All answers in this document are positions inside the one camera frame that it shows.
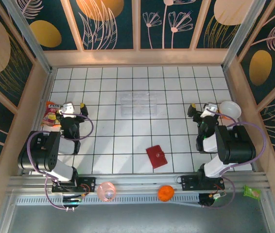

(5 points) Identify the aluminium frame post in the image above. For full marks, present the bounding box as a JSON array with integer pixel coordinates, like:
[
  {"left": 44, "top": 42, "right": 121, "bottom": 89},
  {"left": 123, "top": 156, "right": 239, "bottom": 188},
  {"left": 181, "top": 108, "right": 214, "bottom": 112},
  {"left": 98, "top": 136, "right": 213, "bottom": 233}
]
[
  {"left": 222, "top": 0, "right": 272, "bottom": 71},
  {"left": 2, "top": 0, "right": 53, "bottom": 73}
]

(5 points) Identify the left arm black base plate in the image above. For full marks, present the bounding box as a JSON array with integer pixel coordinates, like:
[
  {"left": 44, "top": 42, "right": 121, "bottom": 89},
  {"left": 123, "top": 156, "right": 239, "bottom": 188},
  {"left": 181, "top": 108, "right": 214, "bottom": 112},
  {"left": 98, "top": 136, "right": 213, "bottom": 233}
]
[{"left": 52, "top": 177, "right": 96, "bottom": 194}]

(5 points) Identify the orange plastic ball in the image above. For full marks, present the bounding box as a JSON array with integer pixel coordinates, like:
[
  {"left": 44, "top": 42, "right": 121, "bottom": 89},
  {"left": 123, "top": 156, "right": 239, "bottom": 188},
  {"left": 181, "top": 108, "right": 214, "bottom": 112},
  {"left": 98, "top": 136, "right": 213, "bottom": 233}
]
[{"left": 158, "top": 185, "right": 175, "bottom": 202}]

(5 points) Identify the white bowl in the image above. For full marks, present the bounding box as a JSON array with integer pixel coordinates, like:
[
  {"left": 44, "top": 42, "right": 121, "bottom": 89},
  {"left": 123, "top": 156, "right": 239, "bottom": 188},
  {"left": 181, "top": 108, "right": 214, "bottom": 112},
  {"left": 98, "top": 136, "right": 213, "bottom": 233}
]
[{"left": 219, "top": 100, "right": 242, "bottom": 120}]

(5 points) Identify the pink transparent ball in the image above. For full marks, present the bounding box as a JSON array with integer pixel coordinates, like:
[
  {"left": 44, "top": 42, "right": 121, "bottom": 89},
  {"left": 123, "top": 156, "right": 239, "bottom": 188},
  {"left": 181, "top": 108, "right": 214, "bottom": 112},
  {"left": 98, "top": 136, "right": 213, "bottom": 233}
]
[{"left": 96, "top": 182, "right": 117, "bottom": 202}]

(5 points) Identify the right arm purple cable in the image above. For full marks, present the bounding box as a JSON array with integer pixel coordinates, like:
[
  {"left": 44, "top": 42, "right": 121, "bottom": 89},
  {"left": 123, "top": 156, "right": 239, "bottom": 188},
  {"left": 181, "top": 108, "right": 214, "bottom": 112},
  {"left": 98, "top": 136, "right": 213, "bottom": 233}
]
[{"left": 202, "top": 108, "right": 267, "bottom": 209}]

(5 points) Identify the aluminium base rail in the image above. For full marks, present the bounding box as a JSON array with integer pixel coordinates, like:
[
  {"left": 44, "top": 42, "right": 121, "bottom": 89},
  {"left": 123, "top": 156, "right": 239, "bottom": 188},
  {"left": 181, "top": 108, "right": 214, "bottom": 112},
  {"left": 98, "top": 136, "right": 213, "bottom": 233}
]
[{"left": 6, "top": 171, "right": 272, "bottom": 195}]

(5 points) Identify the colourful fruit candy bag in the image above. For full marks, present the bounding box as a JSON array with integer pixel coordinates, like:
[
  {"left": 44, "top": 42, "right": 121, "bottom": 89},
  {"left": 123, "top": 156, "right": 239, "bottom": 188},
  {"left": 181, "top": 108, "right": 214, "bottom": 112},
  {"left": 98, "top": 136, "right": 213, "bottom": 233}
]
[{"left": 41, "top": 101, "right": 63, "bottom": 128}]

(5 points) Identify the red leather card holder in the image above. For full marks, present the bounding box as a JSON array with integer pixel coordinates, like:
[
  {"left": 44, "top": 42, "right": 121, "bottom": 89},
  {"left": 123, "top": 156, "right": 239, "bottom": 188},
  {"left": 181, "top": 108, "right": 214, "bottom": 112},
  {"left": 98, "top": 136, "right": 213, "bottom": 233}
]
[{"left": 146, "top": 145, "right": 168, "bottom": 170}]

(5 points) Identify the black control board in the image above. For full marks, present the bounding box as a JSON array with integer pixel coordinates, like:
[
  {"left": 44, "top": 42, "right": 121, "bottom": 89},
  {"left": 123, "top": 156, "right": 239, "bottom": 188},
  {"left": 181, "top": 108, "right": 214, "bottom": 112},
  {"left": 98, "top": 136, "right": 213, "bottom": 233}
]
[
  {"left": 199, "top": 193, "right": 227, "bottom": 208},
  {"left": 63, "top": 197, "right": 84, "bottom": 204}
]

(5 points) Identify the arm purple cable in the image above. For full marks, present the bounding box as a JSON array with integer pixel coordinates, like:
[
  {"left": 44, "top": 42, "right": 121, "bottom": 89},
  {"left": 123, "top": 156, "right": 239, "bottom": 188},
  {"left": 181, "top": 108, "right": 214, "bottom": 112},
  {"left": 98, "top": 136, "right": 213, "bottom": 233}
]
[
  {"left": 27, "top": 112, "right": 94, "bottom": 211},
  {"left": 202, "top": 108, "right": 267, "bottom": 209}
]

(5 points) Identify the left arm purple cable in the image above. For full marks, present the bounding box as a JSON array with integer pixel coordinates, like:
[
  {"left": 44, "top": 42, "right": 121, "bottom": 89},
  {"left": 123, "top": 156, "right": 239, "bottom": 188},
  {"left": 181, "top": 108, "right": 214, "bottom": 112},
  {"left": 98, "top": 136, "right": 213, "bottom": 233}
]
[{"left": 27, "top": 112, "right": 94, "bottom": 211}]

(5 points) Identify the slotted grey cable duct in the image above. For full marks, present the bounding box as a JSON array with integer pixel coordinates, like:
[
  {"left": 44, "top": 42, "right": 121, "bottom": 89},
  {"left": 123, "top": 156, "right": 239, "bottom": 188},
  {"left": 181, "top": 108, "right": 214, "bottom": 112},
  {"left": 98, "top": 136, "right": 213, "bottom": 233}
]
[{"left": 15, "top": 195, "right": 201, "bottom": 206}]

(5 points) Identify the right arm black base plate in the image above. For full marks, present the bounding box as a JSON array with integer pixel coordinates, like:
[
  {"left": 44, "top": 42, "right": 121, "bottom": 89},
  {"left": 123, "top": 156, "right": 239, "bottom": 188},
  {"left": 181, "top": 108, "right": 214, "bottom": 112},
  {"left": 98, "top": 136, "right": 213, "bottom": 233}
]
[{"left": 181, "top": 174, "right": 225, "bottom": 191}]

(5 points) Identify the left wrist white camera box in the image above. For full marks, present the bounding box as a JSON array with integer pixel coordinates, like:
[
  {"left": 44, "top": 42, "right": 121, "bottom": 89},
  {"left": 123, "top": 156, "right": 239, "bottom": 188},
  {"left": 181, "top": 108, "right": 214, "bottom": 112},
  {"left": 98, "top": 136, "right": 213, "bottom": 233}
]
[{"left": 56, "top": 103, "right": 77, "bottom": 119}]

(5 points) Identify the green snack packet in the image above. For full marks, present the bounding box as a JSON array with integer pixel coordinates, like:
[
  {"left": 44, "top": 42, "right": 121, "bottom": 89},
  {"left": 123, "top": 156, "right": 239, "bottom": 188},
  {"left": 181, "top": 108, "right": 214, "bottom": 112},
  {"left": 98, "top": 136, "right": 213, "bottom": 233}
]
[{"left": 243, "top": 185, "right": 261, "bottom": 200}]

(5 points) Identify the clear acrylic organizer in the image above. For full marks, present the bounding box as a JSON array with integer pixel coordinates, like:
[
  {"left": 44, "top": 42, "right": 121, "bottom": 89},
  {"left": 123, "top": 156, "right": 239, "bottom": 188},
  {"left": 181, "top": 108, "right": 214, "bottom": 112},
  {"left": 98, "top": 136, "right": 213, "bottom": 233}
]
[{"left": 120, "top": 91, "right": 159, "bottom": 119}]

